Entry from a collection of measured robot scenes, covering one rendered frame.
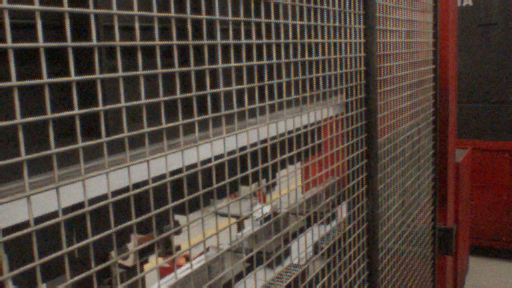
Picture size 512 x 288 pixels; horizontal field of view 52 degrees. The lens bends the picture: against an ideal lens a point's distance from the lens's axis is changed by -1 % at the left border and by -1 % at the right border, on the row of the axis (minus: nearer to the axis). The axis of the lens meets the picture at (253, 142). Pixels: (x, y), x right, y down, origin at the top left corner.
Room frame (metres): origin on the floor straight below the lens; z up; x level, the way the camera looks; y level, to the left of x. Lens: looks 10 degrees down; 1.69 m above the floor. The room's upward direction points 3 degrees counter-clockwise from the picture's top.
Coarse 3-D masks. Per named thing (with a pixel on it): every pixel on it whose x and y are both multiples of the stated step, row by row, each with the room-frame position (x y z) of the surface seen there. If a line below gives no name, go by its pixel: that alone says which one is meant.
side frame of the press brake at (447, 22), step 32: (448, 0) 2.66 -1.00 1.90; (384, 32) 2.82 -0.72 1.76; (416, 32) 2.74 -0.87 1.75; (448, 32) 2.66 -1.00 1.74; (384, 64) 2.83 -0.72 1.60; (416, 64) 2.74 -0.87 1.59; (448, 64) 2.66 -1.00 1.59; (384, 96) 2.83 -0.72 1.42; (416, 96) 2.74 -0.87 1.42; (448, 96) 2.66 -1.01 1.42; (384, 128) 2.83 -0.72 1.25; (448, 128) 2.66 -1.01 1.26; (320, 160) 3.02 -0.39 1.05; (448, 160) 2.67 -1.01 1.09; (448, 192) 2.70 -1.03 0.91; (448, 224) 2.71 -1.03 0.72; (448, 256) 2.73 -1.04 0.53
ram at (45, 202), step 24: (288, 120) 2.32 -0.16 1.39; (312, 120) 2.55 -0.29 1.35; (216, 144) 1.82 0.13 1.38; (240, 144) 1.96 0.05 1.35; (144, 168) 1.49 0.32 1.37; (48, 192) 1.20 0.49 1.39; (72, 192) 1.26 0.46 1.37; (96, 192) 1.33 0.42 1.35; (0, 216) 1.09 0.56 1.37; (24, 216) 1.14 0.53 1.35
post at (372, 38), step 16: (368, 0) 0.98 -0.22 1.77; (368, 16) 0.98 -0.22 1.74; (368, 32) 0.98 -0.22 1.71; (368, 48) 0.98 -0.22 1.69; (368, 64) 0.98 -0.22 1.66; (352, 80) 0.99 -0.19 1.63; (368, 80) 0.98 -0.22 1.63; (352, 96) 0.99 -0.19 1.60; (368, 96) 0.98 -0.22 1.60; (368, 112) 0.98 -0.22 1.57; (368, 128) 0.98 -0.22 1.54; (352, 144) 0.99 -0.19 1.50; (368, 144) 0.98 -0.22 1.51; (352, 160) 0.99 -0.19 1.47; (368, 160) 0.98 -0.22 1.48; (352, 176) 0.99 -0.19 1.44; (368, 176) 0.98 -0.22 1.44; (352, 192) 0.99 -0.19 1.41; (368, 192) 0.98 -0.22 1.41; (352, 208) 0.99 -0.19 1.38; (368, 208) 0.98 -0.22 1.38; (368, 224) 0.98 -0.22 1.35; (368, 240) 0.98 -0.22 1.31; (368, 256) 0.98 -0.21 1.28; (368, 272) 0.98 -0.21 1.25
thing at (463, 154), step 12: (456, 156) 3.24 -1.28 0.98; (468, 156) 3.31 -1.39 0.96; (456, 168) 3.01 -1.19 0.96; (468, 168) 3.32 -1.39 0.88; (456, 180) 3.01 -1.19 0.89; (468, 180) 3.33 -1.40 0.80; (456, 192) 3.01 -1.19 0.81; (468, 192) 3.34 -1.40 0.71; (456, 204) 3.01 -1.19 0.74; (468, 204) 3.35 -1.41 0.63; (456, 216) 3.01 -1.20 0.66; (468, 216) 3.36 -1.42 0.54; (456, 228) 3.01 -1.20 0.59; (468, 228) 3.37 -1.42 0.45; (456, 240) 3.01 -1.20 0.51; (468, 240) 3.39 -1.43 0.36; (456, 252) 3.01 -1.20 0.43; (468, 252) 3.40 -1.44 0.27; (456, 264) 3.01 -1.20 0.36; (468, 264) 3.41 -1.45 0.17; (456, 276) 3.01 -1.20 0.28
